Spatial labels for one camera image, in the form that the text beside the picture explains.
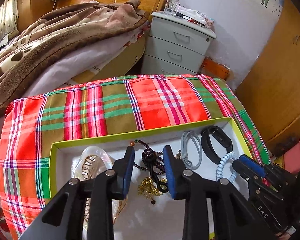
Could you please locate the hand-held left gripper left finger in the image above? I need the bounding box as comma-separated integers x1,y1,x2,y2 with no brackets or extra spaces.
19,145,135,240

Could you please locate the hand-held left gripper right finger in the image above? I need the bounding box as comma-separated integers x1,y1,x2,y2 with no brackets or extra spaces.
163,145,268,240

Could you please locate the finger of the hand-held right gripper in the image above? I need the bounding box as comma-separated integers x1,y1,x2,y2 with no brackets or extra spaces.
239,154,297,188
232,159,262,189

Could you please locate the pale blue spiral hair tie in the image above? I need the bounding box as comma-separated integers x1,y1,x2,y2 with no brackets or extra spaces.
216,152,237,183

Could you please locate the dark bead bracelet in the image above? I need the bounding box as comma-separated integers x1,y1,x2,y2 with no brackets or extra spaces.
130,140,169,192

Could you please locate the gold chain necklace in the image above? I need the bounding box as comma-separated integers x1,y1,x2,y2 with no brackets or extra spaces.
137,176,169,204

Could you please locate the grey elastic hair tie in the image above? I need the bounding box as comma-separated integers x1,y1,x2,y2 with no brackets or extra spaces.
180,131,203,170

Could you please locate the pearly large hair claw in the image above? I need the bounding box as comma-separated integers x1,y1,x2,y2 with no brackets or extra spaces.
76,146,129,233

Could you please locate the black smart band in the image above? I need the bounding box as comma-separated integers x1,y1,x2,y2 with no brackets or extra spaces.
201,126,234,167

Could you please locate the yellow-green cardboard box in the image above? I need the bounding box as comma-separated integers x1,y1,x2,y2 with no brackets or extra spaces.
49,117,253,240

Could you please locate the dark bag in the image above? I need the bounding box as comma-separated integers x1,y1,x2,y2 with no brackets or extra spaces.
271,136,292,157

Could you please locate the pink pouch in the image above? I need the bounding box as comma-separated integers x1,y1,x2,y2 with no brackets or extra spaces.
283,139,300,175

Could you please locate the red green plaid cloth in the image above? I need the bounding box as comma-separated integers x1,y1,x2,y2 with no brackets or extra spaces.
0,74,270,240

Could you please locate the large wooden wardrobe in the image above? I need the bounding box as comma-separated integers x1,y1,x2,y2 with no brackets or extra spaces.
236,0,300,150

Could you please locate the orange box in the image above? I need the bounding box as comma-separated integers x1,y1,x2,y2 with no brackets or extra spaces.
200,57,231,80

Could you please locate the grey nightstand with drawers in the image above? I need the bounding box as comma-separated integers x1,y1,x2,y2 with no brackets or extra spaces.
141,11,217,76

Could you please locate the brown patterned blanket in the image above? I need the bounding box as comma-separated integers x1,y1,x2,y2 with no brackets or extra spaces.
0,0,150,123

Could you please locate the pile of small packets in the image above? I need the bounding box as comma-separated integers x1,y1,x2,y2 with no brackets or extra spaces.
176,5,214,29

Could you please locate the clear glass cup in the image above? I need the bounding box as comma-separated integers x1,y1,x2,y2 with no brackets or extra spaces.
164,0,180,15

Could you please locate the narrow wooden cabinet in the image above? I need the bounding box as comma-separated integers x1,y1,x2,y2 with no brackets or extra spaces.
16,0,65,32

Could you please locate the spotted beige curtain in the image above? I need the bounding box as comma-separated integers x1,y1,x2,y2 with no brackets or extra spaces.
0,0,19,55

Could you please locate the wooden bed frame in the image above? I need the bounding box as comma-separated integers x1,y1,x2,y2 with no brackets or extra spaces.
72,37,147,84

